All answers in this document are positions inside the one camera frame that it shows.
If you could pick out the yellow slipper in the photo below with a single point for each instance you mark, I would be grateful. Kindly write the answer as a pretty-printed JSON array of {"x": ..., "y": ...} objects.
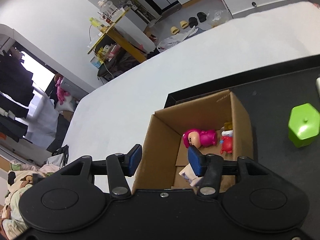
[
  {"x": 174, "y": 30},
  {"x": 184, "y": 24}
]

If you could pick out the purple white block figure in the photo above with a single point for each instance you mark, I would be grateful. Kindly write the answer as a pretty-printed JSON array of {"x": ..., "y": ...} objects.
[{"x": 188, "y": 175}]

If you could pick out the red crab toy figure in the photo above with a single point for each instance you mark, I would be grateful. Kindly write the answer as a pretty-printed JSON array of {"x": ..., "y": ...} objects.
[{"x": 226, "y": 139}]

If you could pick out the brown cardboard box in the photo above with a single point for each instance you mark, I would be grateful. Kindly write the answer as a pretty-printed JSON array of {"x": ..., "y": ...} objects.
[{"x": 217, "y": 124}]

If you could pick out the green hexagonal container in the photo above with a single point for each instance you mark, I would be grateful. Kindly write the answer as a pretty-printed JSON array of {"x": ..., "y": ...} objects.
[{"x": 303, "y": 125}]

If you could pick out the yellow side table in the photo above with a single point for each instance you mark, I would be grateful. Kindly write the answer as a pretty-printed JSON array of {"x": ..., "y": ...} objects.
[{"x": 109, "y": 29}]

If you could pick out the magenta cartoon figure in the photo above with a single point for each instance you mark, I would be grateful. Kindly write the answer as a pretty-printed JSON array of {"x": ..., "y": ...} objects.
[{"x": 198, "y": 138}]

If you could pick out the right black slipper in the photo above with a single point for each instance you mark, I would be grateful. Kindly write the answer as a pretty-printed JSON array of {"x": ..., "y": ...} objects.
[{"x": 202, "y": 17}]

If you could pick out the yellow green bottle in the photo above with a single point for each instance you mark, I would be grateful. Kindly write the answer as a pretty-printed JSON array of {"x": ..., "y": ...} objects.
[{"x": 95, "y": 22}]

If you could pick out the black shallow tray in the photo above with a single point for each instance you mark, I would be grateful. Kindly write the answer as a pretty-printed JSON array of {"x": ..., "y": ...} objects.
[{"x": 268, "y": 94}]

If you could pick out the white USB charger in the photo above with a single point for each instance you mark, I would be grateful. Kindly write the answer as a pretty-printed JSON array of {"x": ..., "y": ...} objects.
[{"x": 318, "y": 85}]

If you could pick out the left black slipper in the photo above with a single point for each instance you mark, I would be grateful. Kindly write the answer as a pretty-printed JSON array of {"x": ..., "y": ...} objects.
[{"x": 193, "y": 22}]

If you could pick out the black slipper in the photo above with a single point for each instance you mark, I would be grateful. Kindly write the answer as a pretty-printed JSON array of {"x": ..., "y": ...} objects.
[
  {"x": 193, "y": 22},
  {"x": 202, "y": 17}
]

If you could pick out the clear plastic bag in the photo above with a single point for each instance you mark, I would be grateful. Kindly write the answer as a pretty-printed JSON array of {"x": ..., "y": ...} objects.
[{"x": 217, "y": 17}]

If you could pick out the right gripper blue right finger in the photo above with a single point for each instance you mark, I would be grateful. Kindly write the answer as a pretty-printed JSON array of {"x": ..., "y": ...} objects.
[{"x": 197, "y": 161}]

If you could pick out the pink plush toy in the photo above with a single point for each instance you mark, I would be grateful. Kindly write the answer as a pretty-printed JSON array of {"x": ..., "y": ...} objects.
[{"x": 61, "y": 93}]

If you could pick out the right yellow slipper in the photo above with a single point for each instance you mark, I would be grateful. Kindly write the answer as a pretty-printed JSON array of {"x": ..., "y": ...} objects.
[{"x": 184, "y": 24}]

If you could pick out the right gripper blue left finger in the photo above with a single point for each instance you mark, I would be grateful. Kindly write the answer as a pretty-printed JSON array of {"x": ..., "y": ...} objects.
[{"x": 132, "y": 160}]

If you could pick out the left yellow slipper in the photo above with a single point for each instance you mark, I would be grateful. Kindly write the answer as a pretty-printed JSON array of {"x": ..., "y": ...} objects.
[{"x": 174, "y": 30}]

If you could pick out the patterned blanket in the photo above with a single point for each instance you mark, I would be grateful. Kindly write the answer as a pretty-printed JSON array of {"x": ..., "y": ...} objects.
[{"x": 20, "y": 178}]

